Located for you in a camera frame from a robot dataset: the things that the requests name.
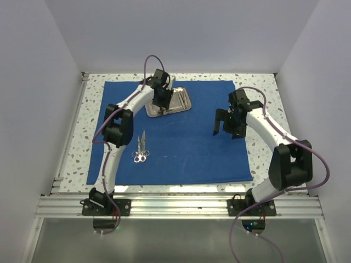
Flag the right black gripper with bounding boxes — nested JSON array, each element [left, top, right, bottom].
[[214, 108, 247, 140]]

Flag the steel instrument tray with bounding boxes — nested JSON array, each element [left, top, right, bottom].
[[145, 87, 192, 118]]

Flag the blue surgical cloth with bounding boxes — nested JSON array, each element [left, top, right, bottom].
[[86, 79, 253, 186]]

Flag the steel surgical scissors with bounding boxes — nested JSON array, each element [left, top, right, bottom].
[[139, 131, 150, 157]]

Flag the short steel scissors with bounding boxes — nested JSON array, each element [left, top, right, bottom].
[[133, 136, 147, 163]]

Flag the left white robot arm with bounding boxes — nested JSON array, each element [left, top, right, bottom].
[[89, 69, 176, 215]]

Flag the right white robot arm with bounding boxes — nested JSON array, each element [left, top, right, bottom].
[[213, 88, 313, 216]]

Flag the steel tweezers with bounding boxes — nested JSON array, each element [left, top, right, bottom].
[[176, 89, 190, 109]]

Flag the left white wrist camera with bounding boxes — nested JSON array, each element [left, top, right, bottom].
[[167, 76, 176, 90]]

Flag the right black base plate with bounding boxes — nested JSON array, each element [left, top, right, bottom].
[[227, 198, 277, 217]]

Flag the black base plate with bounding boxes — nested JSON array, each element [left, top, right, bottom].
[[80, 199, 131, 216], [227, 198, 277, 217]]

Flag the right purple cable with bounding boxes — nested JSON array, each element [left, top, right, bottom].
[[229, 87, 330, 263]]

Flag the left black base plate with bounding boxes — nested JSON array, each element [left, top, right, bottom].
[[80, 199, 131, 216]]

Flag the aluminium rail frame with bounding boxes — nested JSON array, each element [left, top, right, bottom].
[[22, 72, 336, 262]]

